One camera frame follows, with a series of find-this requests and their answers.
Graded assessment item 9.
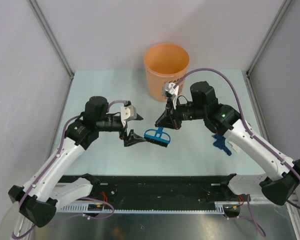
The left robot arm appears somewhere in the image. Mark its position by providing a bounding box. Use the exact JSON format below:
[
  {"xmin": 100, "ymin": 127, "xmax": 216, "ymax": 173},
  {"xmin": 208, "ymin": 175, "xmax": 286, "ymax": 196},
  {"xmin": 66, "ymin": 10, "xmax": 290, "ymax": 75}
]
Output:
[{"xmin": 8, "ymin": 96, "xmax": 145, "ymax": 228}]

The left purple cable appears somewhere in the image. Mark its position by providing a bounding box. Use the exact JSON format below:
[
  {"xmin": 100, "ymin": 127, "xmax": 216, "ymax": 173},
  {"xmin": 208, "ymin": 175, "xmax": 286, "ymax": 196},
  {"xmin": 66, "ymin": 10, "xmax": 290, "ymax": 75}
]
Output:
[{"xmin": 11, "ymin": 99, "xmax": 131, "ymax": 238}]

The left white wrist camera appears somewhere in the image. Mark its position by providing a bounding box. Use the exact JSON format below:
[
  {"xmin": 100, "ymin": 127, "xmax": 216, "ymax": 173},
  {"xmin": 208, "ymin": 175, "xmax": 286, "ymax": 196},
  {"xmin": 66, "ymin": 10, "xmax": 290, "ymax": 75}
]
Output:
[{"xmin": 120, "ymin": 100, "xmax": 138, "ymax": 127}]

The orange plastic bucket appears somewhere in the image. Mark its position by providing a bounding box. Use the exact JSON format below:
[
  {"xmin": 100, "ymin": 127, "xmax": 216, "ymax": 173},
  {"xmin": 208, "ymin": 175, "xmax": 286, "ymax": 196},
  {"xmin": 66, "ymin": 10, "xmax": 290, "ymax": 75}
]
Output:
[{"xmin": 143, "ymin": 43, "xmax": 190, "ymax": 102}]

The white paper scrap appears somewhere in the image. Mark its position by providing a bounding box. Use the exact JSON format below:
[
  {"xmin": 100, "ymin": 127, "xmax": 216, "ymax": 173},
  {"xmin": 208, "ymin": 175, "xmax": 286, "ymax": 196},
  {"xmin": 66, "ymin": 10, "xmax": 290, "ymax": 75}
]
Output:
[{"xmin": 228, "ymin": 141, "xmax": 241, "ymax": 153}]

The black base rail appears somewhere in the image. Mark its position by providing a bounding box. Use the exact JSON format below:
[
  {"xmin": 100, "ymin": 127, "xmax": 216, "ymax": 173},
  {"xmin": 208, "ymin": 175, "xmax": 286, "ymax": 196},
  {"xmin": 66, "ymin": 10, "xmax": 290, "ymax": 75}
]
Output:
[{"xmin": 82, "ymin": 173, "xmax": 239, "ymax": 211}]

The dark blue paper scrap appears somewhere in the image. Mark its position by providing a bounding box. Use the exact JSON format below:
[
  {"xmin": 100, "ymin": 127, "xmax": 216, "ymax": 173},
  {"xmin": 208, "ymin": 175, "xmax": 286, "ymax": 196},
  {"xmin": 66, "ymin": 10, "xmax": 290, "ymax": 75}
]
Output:
[{"xmin": 212, "ymin": 134, "xmax": 232, "ymax": 156}]

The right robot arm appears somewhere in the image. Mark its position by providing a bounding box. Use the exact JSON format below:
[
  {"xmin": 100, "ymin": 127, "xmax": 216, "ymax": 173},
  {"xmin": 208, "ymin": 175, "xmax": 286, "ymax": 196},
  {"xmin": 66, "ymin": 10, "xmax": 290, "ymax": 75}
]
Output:
[{"xmin": 155, "ymin": 81, "xmax": 300, "ymax": 206}]

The white cable duct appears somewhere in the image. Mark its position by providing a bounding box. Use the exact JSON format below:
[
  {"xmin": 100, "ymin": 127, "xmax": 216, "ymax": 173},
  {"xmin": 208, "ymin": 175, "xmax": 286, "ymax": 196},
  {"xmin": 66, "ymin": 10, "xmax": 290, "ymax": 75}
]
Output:
[{"xmin": 57, "ymin": 201, "xmax": 241, "ymax": 215}]

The purple cable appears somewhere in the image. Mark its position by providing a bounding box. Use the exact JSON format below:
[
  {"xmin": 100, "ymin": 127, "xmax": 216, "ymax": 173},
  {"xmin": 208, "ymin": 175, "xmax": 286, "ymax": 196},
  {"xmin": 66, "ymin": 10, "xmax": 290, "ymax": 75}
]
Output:
[
  {"xmin": 173, "ymin": 68, "xmax": 300, "ymax": 238},
  {"xmin": 11, "ymin": 99, "xmax": 131, "ymax": 238}
]

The blue hand brush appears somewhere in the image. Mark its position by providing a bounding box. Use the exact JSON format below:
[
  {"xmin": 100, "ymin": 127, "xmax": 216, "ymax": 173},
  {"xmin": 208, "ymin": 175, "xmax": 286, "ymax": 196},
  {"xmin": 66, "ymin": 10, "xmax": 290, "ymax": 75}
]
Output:
[{"xmin": 143, "ymin": 127, "xmax": 171, "ymax": 148}]

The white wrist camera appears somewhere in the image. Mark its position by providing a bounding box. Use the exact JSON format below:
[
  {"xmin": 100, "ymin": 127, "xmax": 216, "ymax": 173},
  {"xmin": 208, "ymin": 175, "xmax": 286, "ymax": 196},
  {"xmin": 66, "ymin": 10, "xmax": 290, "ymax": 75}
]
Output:
[
  {"xmin": 120, "ymin": 100, "xmax": 138, "ymax": 127},
  {"xmin": 162, "ymin": 82, "xmax": 179, "ymax": 110}
]

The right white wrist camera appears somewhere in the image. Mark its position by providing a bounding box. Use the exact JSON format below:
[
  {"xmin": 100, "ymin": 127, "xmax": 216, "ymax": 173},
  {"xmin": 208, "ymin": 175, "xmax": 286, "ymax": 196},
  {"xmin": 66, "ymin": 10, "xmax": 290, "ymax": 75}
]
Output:
[{"xmin": 162, "ymin": 82, "xmax": 179, "ymax": 110}]

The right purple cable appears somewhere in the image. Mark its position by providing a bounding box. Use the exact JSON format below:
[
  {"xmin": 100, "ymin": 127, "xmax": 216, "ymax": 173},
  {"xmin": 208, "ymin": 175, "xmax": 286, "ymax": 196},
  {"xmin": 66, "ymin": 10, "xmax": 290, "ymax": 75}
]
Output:
[{"xmin": 173, "ymin": 68, "xmax": 300, "ymax": 238}]

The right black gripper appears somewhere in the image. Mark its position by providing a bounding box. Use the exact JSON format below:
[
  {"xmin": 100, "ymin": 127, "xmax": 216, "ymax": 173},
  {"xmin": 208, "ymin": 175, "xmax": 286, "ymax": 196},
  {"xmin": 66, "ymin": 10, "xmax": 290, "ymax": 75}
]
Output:
[{"xmin": 155, "ymin": 96, "xmax": 206, "ymax": 130}]

